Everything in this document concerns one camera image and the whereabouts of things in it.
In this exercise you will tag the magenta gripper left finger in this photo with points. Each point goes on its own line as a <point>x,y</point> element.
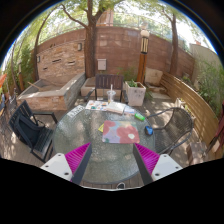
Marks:
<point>70,166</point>

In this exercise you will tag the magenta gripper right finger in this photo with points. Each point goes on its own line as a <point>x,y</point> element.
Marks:
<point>153,166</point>

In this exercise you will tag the blue black computer mouse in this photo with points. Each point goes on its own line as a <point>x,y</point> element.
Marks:
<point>148,130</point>

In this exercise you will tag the colourful floral mouse pad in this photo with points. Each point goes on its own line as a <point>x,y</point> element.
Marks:
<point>120,132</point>

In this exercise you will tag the black mesh metal chair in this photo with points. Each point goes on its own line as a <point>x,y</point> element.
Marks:
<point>177,131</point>

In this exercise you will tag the round glass patio table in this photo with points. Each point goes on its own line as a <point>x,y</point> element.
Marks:
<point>109,163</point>

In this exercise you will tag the black metal chair left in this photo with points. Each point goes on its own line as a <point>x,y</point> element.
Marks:
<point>29,130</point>

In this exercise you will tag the green marker pen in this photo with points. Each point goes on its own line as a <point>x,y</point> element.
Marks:
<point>139,116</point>

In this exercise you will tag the colourful paper sheet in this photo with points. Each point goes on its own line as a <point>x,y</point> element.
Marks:
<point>96,105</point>

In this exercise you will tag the wooden slat bench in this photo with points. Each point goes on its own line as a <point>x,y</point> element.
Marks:
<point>206,122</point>

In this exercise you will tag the open white book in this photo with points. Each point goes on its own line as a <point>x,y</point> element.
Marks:
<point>116,107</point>

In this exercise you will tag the stone raised planter bed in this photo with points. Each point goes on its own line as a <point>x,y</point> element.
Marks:
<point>45,96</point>

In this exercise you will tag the white square planter pot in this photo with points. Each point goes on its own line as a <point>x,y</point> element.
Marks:
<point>135,92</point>

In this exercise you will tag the clear plastic cup with straw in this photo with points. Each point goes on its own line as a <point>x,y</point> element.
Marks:
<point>111,94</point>

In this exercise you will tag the dark wooden chair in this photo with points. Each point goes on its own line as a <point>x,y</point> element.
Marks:
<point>108,81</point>

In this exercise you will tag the right tree trunk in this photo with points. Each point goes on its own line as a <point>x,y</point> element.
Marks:
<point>174,55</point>

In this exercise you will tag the central tree trunk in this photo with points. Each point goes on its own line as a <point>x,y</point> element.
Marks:
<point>93,9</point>

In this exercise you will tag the white wall utility box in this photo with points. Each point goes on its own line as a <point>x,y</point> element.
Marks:
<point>102,64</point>

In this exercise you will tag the wooden lamp post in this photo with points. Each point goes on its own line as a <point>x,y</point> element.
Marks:
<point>143,55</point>

